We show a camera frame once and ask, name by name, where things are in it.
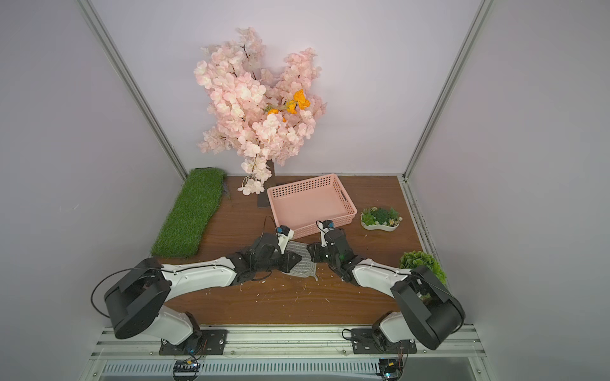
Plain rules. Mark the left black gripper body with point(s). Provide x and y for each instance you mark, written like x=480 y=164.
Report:
x=283 y=256

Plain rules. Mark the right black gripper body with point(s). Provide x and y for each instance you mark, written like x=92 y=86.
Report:
x=322 y=252

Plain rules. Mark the grey striped dishcloth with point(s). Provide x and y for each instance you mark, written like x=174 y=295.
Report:
x=306 y=267

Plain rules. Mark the pink plastic basket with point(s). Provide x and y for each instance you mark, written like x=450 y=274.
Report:
x=299 y=205

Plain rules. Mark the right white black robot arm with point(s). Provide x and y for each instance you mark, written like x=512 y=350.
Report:
x=428 y=313

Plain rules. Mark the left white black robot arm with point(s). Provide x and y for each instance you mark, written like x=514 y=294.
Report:
x=136 y=303

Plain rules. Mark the succulents in white dish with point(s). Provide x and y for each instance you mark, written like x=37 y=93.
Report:
x=378 y=218

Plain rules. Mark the round green leafy plant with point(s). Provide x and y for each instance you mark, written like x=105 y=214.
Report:
x=412 y=260

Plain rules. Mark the green artificial grass mat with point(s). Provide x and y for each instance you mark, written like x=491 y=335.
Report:
x=196 y=204

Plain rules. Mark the pink cherry blossom tree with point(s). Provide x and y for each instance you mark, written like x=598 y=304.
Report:
x=240 y=89

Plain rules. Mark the orange artificial flowers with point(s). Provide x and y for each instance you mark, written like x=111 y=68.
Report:
x=299 y=101

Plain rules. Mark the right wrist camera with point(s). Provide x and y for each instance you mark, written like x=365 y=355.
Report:
x=324 y=228

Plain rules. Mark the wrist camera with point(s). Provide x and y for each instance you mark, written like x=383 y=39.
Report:
x=324 y=228
x=283 y=234

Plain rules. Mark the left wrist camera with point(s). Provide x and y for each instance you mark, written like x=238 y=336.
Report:
x=283 y=234

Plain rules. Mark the aluminium mounting rail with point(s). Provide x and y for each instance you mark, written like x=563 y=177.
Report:
x=279 y=341

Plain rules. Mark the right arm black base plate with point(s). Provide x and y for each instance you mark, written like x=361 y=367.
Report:
x=370 y=341

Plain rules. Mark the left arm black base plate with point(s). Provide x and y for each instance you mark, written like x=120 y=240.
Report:
x=200 y=342

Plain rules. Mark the right corner aluminium post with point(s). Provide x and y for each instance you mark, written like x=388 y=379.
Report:
x=451 y=80

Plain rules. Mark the corner aluminium post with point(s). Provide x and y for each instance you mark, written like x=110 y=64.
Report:
x=451 y=80
x=101 y=34

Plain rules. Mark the left corner aluminium post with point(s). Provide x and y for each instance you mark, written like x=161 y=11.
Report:
x=101 y=34

